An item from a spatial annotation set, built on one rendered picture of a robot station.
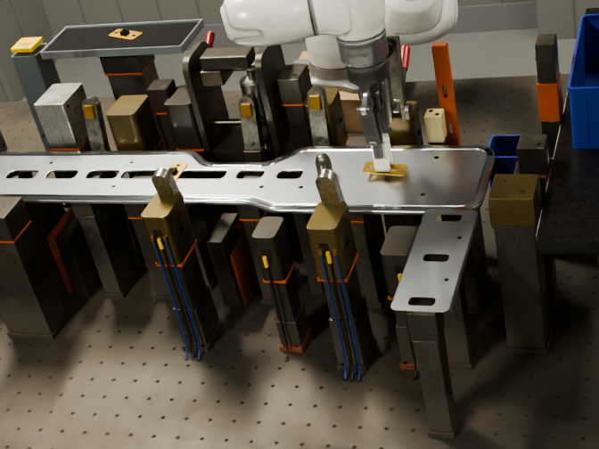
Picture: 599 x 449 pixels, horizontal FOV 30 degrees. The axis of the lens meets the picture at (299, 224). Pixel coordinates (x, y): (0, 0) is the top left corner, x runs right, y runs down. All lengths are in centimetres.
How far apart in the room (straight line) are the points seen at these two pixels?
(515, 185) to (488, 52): 286
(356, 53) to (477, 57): 280
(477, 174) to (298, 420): 58
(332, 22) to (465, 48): 293
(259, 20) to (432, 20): 99
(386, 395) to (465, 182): 43
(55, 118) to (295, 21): 79
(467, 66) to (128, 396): 280
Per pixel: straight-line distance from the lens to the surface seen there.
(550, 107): 223
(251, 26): 200
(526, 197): 198
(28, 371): 248
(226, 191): 227
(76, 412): 233
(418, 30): 293
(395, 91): 228
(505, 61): 476
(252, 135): 240
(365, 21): 200
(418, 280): 192
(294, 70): 240
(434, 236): 201
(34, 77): 281
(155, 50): 257
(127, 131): 252
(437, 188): 214
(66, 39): 276
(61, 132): 260
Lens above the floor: 216
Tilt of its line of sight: 33 degrees down
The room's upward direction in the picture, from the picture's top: 13 degrees counter-clockwise
